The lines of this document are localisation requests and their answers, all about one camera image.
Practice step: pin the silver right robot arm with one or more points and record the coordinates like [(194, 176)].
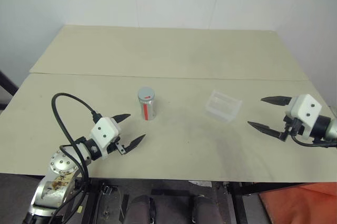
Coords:
[(322, 126)]

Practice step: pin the dark rounded shape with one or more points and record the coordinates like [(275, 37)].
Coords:
[(139, 210)]

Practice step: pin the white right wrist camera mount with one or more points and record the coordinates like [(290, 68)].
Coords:
[(306, 110)]

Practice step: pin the black table frame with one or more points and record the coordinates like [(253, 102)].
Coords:
[(238, 203)]

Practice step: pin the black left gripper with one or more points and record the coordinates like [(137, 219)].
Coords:
[(120, 148)]

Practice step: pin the orange sheet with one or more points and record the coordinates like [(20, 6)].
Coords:
[(300, 205)]

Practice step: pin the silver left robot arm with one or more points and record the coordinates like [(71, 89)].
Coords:
[(61, 166)]

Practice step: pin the grey bottle cap red mark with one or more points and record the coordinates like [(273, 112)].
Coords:
[(145, 93)]

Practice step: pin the silver can red stripe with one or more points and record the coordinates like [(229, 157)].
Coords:
[(150, 110)]

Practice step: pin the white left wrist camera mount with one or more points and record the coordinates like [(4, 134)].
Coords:
[(103, 133)]

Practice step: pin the clear plastic container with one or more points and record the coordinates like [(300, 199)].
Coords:
[(222, 106)]

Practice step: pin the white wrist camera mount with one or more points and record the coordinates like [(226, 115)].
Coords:
[(103, 133), (306, 110)]

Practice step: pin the beige table cover sheet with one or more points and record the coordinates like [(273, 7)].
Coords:
[(184, 150), (158, 50)]

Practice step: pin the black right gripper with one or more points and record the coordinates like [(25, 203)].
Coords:
[(292, 126)]

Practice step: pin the black slanted bar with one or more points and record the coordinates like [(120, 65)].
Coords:
[(6, 87)]

